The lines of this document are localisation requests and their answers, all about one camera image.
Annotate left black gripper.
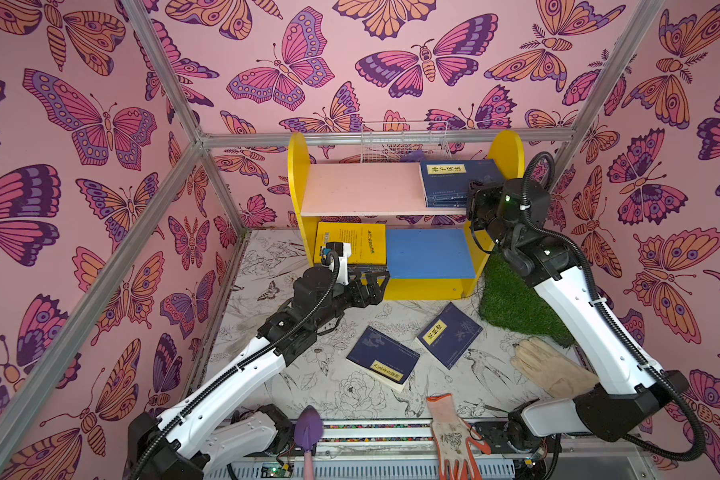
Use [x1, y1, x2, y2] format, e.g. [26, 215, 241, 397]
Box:
[308, 271, 387, 335]

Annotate thick navy book yellow spine label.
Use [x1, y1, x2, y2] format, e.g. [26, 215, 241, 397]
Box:
[347, 326, 420, 392]

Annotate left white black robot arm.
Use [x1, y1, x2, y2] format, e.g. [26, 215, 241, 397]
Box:
[127, 242, 390, 479]

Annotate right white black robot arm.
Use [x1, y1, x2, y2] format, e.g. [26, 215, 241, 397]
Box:
[467, 159, 706, 462]

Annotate white worn glove left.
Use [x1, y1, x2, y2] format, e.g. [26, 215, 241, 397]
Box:
[228, 314, 268, 345]

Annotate green artificial grass mat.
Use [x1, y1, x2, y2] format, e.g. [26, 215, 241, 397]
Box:
[478, 255, 574, 348]

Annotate yellow pink blue bookshelf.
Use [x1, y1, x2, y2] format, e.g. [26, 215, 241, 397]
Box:
[288, 133, 491, 301]

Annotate purple object in basket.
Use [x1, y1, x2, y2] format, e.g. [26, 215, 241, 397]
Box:
[400, 150, 427, 163]

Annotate navy book yellow label middle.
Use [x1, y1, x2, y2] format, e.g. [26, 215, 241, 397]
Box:
[417, 302, 483, 370]

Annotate purple garden trowel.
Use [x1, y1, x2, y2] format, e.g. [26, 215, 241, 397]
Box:
[294, 405, 324, 480]

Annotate beige cloth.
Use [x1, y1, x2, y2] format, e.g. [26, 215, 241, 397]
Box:
[510, 337, 599, 399]

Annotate green circuit board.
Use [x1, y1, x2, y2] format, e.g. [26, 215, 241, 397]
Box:
[260, 462, 293, 479]

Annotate red white work glove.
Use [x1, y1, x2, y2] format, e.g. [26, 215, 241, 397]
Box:
[426, 394, 492, 480]

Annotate white wire basket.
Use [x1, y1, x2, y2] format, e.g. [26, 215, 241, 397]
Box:
[357, 120, 453, 163]

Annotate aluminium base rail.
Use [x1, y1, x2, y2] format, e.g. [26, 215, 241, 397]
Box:
[202, 413, 660, 479]

